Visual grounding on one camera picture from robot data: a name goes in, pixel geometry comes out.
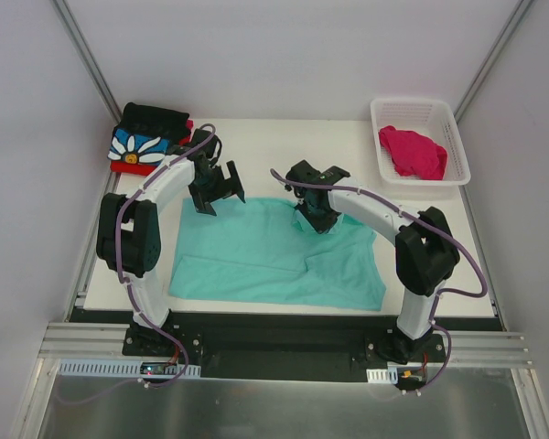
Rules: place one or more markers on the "right white cable duct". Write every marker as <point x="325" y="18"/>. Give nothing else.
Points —
<point x="382" y="376"/>

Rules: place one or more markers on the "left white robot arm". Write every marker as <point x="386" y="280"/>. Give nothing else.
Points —
<point x="129" y="236"/>

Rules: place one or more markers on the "red folded t shirt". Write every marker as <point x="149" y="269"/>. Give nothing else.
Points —
<point x="131" y="168"/>

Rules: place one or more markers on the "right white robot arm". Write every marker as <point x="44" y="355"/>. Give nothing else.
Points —
<point x="424" y="260"/>

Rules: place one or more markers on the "left aluminium frame post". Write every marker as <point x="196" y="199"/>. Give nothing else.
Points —
<point x="79" y="42"/>

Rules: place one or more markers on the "right aluminium frame post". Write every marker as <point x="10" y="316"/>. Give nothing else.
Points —
<point x="508" y="31"/>

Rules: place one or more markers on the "teal t shirt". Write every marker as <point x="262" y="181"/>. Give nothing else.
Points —
<point x="264" y="251"/>

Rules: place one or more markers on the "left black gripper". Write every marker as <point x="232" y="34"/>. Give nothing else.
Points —
<point x="217" y="190"/>

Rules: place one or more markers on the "aluminium frame post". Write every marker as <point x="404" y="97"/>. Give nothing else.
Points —
<point x="79" y="42"/>
<point x="508" y="31"/>

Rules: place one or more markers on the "left white cable duct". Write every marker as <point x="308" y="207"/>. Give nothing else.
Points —
<point x="129" y="369"/>

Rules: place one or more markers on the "white plastic basket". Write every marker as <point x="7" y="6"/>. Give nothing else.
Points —
<point x="428" y="117"/>

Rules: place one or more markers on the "magenta t shirt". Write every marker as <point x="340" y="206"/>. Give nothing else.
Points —
<point x="413" y="154"/>

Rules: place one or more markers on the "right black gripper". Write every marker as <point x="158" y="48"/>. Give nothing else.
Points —
<point x="318" y="218"/>

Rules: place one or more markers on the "pink folded t shirt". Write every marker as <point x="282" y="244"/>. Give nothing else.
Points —
<point x="190" y="126"/>

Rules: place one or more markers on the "white cable duct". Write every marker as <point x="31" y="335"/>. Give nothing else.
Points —
<point x="129" y="369"/>
<point x="382" y="376"/>

